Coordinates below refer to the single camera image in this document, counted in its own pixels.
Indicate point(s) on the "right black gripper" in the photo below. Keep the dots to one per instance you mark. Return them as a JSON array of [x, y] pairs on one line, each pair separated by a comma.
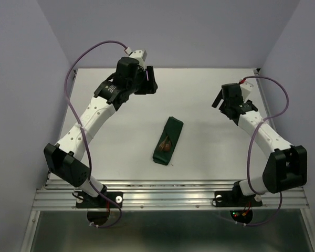
[[218, 100]]

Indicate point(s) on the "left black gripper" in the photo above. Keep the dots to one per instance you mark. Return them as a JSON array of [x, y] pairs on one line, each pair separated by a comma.
[[150, 86]]

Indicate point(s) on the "dark green cloth napkin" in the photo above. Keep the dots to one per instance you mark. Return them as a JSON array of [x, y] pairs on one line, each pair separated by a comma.
[[173, 129]]

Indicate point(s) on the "brown wooden fork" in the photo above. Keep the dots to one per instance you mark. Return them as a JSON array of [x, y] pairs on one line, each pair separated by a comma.
[[163, 142]]

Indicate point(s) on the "brown wooden spoon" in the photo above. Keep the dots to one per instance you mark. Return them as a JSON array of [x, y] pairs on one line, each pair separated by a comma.
[[167, 146]]

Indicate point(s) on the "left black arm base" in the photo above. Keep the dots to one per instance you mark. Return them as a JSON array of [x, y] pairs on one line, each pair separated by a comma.
[[85, 201]]

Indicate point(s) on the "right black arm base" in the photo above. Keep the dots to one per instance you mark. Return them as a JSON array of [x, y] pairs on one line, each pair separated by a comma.
[[235, 198]]

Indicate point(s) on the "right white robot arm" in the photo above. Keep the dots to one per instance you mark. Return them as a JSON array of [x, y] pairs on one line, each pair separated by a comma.
[[286, 165]]

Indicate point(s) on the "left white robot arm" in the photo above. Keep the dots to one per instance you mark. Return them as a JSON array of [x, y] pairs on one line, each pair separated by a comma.
[[64, 157]]

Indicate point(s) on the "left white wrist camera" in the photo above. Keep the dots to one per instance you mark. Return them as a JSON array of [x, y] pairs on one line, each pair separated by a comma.
[[139, 55]]

